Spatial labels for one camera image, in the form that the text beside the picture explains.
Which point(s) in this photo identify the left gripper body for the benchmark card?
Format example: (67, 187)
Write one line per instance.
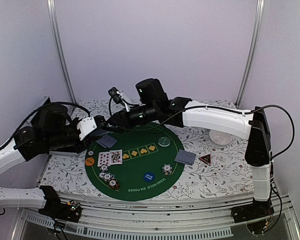
(57, 139)

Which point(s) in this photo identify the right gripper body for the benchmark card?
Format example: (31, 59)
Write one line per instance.
(150, 110)

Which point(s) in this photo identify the clear dealer button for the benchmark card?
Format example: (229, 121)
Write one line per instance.
(164, 141)

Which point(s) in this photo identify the single white poker chip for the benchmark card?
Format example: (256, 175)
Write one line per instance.
(90, 153)

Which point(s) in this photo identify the blue-backed card deck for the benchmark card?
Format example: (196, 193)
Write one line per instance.
(99, 132)

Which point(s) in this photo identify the orange big blind button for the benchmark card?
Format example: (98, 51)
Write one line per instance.
(90, 161)

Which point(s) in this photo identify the face-down cards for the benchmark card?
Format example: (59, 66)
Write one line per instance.
(107, 141)
(185, 157)

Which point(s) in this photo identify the face-up diamonds card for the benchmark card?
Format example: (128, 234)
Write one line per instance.
(104, 158)

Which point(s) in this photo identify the poker chip stack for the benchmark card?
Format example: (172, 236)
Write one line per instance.
(167, 169)
(105, 174)

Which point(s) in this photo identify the blue small blind button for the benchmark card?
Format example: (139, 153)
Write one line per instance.
(149, 177)

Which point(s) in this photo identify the black red triangle token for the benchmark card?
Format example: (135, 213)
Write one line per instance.
(206, 159)

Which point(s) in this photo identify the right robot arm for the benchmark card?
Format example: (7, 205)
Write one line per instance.
(185, 112)

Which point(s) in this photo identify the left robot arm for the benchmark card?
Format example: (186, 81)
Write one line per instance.
(20, 197)

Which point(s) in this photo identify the aluminium poker set case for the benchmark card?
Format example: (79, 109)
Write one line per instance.
(54, 131)

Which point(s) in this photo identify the round green poker mat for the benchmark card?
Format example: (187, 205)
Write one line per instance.
(141, 154)

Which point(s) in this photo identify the white bowl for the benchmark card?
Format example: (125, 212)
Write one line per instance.
(220, 139)

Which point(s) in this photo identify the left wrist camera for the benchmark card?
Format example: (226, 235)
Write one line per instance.
(88, 124)

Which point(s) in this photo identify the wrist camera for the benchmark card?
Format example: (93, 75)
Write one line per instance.
(88, 124)
(119, 97)

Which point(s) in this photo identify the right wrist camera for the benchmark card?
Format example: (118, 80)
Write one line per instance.
(119, 97)

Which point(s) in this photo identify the front aluminium rail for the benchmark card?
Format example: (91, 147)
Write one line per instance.
(106, 218)

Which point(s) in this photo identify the left aluminium frame post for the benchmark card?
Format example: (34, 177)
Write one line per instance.
(52, 13)

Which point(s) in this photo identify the aluminium frame post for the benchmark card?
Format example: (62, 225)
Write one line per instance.
(52, 13)
(260, 4)

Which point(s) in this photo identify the right aluminium frame post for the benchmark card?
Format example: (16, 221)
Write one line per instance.
(260, 4)

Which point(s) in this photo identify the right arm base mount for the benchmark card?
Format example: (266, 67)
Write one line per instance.
(260, 213)

